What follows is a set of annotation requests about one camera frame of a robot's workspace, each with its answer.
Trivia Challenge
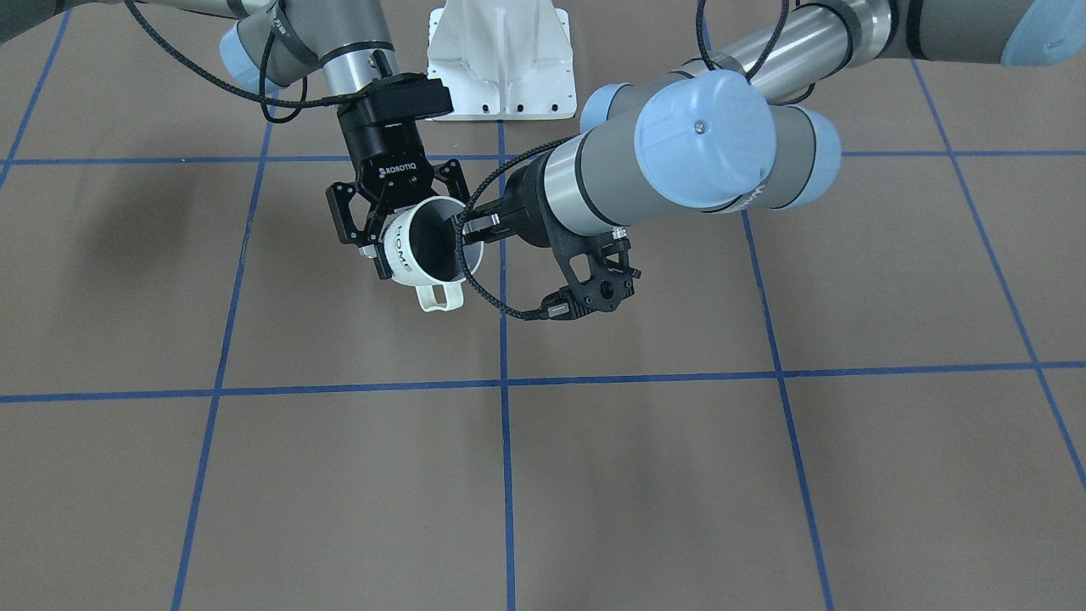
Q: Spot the white mug with handle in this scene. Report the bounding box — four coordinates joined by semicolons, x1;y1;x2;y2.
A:
378;196;465;311

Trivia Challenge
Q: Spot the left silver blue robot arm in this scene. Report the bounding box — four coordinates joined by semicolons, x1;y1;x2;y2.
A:
455;1;1083;250

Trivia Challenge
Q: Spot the white pedestal column base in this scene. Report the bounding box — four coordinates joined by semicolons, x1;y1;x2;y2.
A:
427;1;578;120

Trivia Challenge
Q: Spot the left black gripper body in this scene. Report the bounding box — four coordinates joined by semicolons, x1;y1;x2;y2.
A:
501;161;551;249

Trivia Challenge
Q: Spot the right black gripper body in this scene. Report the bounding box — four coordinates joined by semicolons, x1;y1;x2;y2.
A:
338;107;435;211

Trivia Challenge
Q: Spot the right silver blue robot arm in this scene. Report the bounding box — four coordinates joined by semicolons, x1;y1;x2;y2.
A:
125;1;451;254

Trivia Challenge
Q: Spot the black braided cable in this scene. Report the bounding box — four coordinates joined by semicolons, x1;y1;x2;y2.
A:
123;0;374;124
455;0;792;322

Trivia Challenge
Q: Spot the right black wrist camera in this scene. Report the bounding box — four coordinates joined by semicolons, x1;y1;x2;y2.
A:
353;73;454;125

